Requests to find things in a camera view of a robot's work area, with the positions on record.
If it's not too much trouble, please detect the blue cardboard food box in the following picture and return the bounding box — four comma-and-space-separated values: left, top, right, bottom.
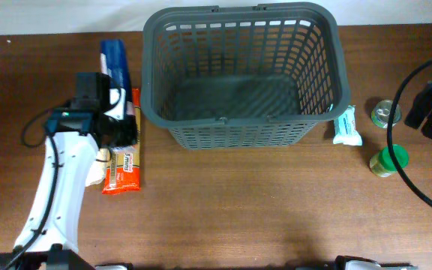
100, 40, 134, 121

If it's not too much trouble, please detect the grey plastic mesh basket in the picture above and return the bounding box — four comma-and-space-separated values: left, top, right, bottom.
141, 2, 351, 149

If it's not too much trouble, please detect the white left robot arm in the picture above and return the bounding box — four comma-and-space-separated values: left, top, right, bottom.
0, 97, 137, 269

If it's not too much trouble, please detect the green white tissue pack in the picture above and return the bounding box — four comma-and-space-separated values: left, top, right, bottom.
332, 106, 362, 146

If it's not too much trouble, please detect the tin can with pull tab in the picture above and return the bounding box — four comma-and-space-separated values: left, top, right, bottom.
370, 100, 402, 129

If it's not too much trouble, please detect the clear bag of rice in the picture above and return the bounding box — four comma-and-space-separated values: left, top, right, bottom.
85, 148, 111, 187

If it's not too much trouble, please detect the orange spaghetti packet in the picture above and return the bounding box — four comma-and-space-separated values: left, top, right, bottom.
102, 88, 141, 195

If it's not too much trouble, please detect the green lid glass jar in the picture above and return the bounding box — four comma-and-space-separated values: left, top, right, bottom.
369, 144, 410, 178

